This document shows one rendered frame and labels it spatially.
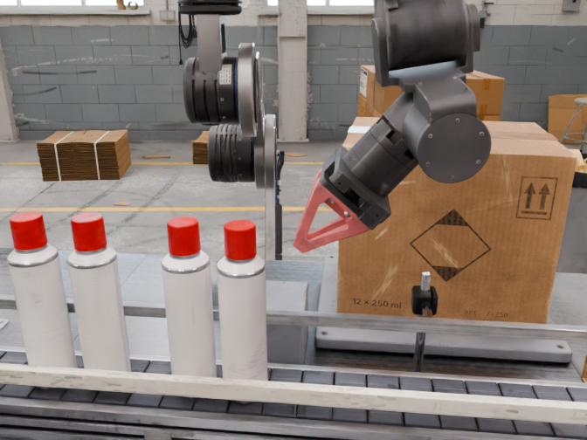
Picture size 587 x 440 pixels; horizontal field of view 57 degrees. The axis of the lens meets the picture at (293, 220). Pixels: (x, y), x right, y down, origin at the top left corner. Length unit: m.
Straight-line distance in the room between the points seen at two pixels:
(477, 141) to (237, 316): 0.30
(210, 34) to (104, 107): 5.27
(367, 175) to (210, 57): 0.72
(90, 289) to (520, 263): 0.55
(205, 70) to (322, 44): 4.88
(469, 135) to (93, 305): 0.42
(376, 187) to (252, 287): 0.16
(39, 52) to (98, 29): 0.69
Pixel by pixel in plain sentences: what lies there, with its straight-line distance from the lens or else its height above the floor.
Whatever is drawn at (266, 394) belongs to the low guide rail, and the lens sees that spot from 0.61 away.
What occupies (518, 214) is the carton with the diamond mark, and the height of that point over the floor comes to 1.04.
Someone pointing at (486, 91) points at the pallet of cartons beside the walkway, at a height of 0.81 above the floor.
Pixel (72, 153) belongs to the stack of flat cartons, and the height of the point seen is 0.23.
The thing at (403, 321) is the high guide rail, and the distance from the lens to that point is 0.64.
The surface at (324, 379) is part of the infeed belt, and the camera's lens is 0.68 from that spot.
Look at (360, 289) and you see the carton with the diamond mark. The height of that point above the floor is 0.91.
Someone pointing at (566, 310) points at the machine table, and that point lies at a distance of 1.02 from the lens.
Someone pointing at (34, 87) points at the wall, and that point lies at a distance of 6.65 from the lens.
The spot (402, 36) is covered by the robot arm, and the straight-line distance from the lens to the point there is 0.48.
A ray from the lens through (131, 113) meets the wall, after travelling 6.34.
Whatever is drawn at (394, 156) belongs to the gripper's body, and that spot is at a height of 1.17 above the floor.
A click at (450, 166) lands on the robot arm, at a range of 0.44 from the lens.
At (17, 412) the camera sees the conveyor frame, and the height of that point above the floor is 0.87.
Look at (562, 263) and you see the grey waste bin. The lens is 3.00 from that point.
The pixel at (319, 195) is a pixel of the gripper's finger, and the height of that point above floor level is 1.13.
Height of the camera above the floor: 1.28
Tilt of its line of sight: 20 degrees down
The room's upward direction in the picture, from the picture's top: straight up
